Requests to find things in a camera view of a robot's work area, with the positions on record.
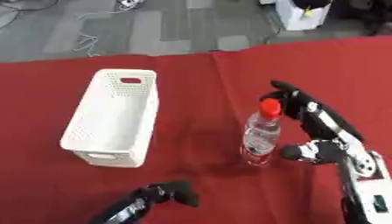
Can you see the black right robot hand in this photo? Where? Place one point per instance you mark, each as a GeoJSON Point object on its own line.
{"type": "Point", "coordinates": [306, 112]}

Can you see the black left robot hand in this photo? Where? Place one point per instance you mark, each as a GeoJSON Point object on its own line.
{"type": "Point", "coordinates": [153, 198]}

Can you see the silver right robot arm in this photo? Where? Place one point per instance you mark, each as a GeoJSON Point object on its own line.
{"type": "Point", "coordinates": [365, 186]}

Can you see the white box on floor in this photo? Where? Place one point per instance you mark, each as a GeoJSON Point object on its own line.
{"type": "Point", "coordinates": [302, 16]}

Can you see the clear red-capped water bottle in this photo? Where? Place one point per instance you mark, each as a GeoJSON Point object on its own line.
{"type": "Point", "coordinates": [261, 131]}

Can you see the white perforated plastic basket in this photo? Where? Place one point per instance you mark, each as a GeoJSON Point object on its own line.
{"type": "Point", "coordinates": [115, 116]}

